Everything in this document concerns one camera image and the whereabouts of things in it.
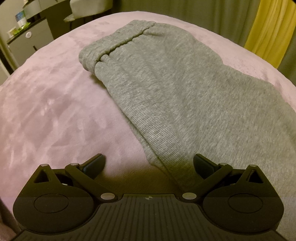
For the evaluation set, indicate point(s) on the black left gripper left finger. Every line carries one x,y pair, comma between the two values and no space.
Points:
60,200

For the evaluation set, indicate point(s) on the grey sweatpants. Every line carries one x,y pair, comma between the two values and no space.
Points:
180,99

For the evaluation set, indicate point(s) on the green curtain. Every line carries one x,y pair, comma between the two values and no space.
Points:
232,19

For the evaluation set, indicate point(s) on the pink bed blanket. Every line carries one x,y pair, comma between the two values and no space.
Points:
53,111

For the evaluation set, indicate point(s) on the grey cabinet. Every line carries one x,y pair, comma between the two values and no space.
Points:
28,41

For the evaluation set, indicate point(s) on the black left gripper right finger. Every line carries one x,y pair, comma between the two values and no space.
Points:
240,201

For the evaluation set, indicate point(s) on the grey chair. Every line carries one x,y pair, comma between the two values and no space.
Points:
84,8

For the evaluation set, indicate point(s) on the yellow curtain strip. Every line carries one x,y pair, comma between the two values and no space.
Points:
272,31

